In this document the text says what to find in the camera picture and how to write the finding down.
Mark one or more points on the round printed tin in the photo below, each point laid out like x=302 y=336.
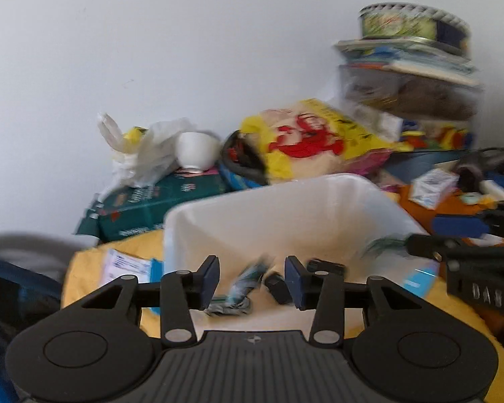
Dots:
x=407 y=23

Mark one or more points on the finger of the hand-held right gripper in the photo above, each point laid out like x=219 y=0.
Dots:
x=462 y=226
x=428 y=244

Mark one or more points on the white plastic bin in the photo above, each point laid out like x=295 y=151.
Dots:
x=285 y=222

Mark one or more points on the colourful toy box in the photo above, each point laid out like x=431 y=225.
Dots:
x=441 y=134

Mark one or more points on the white paper packet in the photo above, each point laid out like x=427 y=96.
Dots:
x=126 y=265

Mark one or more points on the small white carton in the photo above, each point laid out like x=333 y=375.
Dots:
x=430 y=187

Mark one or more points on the black blue round bag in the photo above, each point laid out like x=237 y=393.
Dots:
x=241 y=168

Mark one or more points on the green toy car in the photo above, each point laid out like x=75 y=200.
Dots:
x=382 y=245

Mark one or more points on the yellow red printed bag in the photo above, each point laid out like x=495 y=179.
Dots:
x=311 y=142

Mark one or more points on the stack of books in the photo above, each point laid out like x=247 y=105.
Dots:
x=403 y=58

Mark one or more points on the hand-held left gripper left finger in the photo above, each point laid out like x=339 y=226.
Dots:
x=211 y=279

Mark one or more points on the white cup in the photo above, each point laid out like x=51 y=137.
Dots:
x=197 y=151

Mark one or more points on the dark blue bag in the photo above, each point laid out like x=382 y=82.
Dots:
x=8 y=294

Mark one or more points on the light blue box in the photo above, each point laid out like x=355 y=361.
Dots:
x=421 y=276

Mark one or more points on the white plastic bag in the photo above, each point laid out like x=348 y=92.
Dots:
x=147 y=155

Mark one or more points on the black toy car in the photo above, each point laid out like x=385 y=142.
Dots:
x=277 y=287
x=325 y=266

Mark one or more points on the yellow blanket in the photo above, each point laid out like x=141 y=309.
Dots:
x=84 y=268

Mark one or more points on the grey teal toy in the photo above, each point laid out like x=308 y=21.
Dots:
x=241 y=287

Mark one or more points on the dark green box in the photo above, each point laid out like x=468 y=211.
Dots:
x=151 y=205

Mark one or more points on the orange box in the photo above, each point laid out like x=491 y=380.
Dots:
x=416 y=214

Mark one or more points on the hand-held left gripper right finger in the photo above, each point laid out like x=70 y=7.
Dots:
x=293 y=279

